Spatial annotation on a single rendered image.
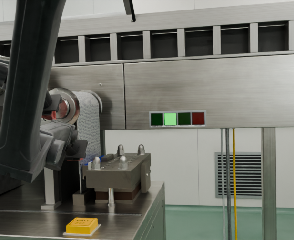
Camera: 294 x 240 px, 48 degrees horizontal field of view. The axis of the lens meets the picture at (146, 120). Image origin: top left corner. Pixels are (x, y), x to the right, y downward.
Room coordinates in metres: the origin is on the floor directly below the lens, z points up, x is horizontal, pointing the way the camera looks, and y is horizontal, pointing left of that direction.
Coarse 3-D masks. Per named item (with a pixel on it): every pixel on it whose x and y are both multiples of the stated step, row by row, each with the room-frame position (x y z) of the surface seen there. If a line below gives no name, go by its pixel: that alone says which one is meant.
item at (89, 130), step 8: (96, 120) 1.37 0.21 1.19; (80, 128) 1.19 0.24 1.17; (88, 128) 1.27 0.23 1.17; (96, 128) 1.37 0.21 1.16; (80, 136) 1.19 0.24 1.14; (88, 136) 1.27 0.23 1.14; (96, 136) 1.36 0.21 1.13; (88, 144) 1.27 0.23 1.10; (96, 144) 1.36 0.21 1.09; (88, 152) 1.26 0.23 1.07; (96, 152) 1.35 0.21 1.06; (80, 160) 1.18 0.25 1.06; (88, 160) 1.26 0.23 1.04; (80, 168) 1.18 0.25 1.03
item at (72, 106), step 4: (56, 92) 1.18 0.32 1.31; (60, 92) 1.18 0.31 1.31; (64, 96) 1.17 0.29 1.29; (68, 96) 1.17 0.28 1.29; (68, 100) 1.17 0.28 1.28; (72, 100) 1.17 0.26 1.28; (72, 104) 1.17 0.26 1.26; (72, 108) 1.17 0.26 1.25; (72, 112) 1.17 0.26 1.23; (68, 116) 1.17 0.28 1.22; (72, 116) 1.17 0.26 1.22; (60, 120) 1.18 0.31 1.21; (64, 120) 1.17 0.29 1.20; (68, 120) 1.17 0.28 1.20; (76, 120) 1.25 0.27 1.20
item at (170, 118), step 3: (165, 114) 1.44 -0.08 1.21; (168, 114) 1.43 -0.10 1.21; (171, 114) 1.43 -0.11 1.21; (174, 114) 1.43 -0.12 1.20; (165, 117) 1.44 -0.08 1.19; (168, 117) 1.43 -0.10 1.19; (171, 117) 1.43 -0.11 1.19; (174, 117) 1.43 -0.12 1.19; (165, 120) 1.44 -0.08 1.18; (168, 120) 1.43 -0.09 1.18; (171, 120) 1.43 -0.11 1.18; (174, 120) 1.43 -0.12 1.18; (165, 123) 1.44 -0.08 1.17; (168, 123) 1.43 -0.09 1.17; (171, 123) 1.43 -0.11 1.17; (174, 123) 1.43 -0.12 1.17
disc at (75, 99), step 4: (56, 88) 1.18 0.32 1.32; (60, 88) 1.18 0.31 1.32; (64, 88) 1.18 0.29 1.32; (52, 92) 1.19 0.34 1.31; (64, 92) 1.18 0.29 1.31; (68, 92) 1.18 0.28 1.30; (72, 92) 1.17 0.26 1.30; (72, 96) 1.17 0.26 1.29; (76, 96) 1.17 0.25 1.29; (76, 100) 1.17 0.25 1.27; (76, 104) 1.17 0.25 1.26; (76, 108) 1.17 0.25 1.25; (76, 112) 1.17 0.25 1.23; (76, 116) 1.17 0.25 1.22; (48, 120) 1.19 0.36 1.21; (72, 120) 1.17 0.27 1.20; (72, 124) 1.18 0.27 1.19
